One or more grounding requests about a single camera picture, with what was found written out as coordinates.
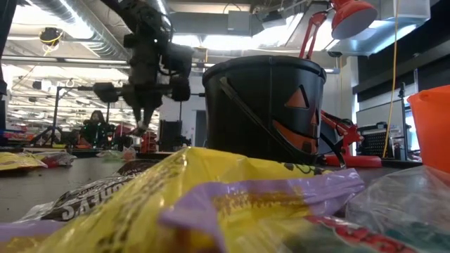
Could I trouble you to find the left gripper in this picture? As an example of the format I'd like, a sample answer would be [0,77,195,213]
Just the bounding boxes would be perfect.
[93,33,193,136]

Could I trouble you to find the green clear-wrapped candy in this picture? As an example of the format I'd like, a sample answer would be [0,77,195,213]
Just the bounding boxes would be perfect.
[305,164,450,253]
[95,150,124,162]

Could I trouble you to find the purple yellow candy packet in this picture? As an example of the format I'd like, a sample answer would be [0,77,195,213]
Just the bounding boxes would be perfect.
[157,168,366,253]

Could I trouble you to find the red tool cart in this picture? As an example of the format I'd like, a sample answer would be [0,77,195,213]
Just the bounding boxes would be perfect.
[140,131,159,154]

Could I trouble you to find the black cabinet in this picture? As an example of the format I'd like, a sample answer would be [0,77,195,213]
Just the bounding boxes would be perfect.
[158,119,193,152]

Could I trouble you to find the black gantry stand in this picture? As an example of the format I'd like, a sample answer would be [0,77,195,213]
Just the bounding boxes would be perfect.
[52,86,113,148]
[179,92,205,148]

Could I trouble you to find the person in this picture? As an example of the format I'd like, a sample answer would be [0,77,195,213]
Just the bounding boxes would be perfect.
[79,110,115,148]

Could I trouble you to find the black jack-o-lantern bucket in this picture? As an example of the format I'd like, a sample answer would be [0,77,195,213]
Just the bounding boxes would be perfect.
[202,55,347,169]

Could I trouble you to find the brown Hershey's chocolate bar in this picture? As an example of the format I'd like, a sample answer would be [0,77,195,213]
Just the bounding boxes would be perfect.
[17,158,161,223]

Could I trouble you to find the red desk lamp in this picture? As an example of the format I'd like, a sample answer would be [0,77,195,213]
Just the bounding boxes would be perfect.
[298,0,384,169]

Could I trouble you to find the black perforated computer case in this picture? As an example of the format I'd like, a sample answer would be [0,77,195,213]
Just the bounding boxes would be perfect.
[358,122,390,157]

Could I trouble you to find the computer monitor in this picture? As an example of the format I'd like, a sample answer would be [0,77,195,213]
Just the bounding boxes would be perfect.
[404,100,422,162]

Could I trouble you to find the orange jack-o-lantern bucket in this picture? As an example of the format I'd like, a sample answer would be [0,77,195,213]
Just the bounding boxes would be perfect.
[406,85,450,175]

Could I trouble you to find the yellow black cord reel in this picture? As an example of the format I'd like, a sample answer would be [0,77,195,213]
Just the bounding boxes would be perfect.
[38,27,65,57]

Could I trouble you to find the yellow hanging cable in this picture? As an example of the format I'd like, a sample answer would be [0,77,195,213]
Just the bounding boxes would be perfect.
[382,0,401,159]

